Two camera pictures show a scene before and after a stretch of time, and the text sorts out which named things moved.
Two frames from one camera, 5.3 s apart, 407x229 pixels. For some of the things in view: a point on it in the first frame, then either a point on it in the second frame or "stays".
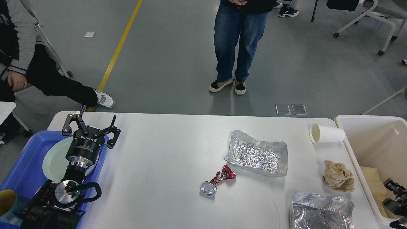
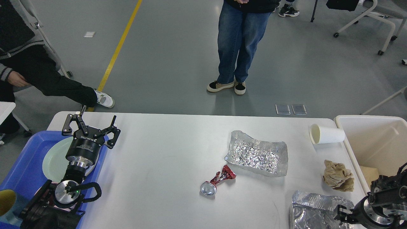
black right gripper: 400,208 → 370,216
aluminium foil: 271,158 stays
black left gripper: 87,141 stays
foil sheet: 311,211 stays
